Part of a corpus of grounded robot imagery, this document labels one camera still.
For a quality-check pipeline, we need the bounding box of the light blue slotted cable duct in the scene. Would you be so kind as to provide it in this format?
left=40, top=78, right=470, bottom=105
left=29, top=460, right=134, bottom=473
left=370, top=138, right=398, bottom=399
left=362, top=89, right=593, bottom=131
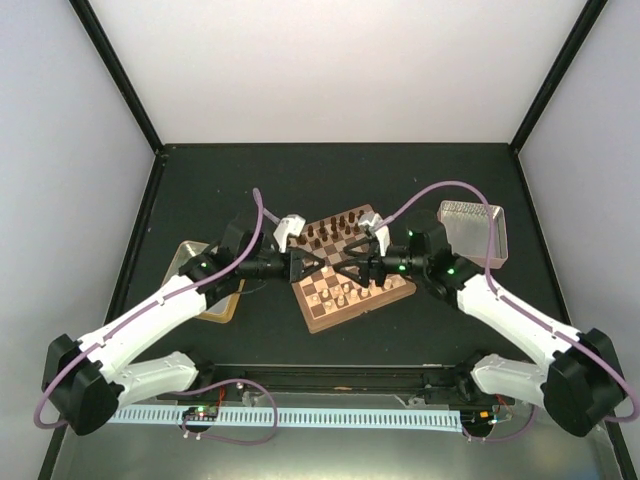
left=109, top=405, right=463, bottom=433

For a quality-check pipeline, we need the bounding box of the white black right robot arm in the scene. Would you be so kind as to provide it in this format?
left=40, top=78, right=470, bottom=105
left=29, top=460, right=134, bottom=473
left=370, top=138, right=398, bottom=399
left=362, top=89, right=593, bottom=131
left=333, top=212, right=628, bottom=437

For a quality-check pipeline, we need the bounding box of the wooden chess board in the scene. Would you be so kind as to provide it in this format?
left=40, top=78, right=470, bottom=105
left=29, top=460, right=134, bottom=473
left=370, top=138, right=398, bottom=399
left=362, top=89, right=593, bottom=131
left=288, top=204, right=416, bottom=334

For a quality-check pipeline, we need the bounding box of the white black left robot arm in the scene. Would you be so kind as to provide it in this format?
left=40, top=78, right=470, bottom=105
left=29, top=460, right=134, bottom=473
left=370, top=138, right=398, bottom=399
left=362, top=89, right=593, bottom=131
left=42, top=214, right=325, bottom=435

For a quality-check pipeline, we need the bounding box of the black mounting rail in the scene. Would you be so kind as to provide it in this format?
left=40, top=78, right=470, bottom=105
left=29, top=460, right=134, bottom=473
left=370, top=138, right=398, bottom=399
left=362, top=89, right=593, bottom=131
left=154, top=364, right=516, bottom=401

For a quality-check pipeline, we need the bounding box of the metal tray yellow rim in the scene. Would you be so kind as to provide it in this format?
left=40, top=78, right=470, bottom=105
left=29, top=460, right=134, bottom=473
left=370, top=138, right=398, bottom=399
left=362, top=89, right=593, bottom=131
left=163, top=240, right=244, bottom=324

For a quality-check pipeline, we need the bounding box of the pink plastic bin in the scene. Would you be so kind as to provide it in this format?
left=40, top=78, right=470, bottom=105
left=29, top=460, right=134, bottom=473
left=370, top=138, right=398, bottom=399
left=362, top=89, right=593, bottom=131
left=437, top=200, right=509, bottom=270

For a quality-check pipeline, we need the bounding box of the dark chess pieces row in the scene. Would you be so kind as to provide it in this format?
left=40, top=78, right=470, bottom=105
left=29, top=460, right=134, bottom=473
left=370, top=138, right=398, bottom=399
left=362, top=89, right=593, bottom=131
left=289, top=205, right=371, bottom=249

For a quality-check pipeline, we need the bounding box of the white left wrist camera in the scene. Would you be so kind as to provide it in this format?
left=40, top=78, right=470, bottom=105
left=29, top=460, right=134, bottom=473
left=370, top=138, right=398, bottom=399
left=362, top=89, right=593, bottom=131
left=273, top=214, right=306, bottom=253

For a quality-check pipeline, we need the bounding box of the light chess pieces pile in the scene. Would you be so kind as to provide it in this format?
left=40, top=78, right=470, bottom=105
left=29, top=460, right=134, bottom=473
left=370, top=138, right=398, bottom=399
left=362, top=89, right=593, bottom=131
left=300, top=267, right=399, bottom=311

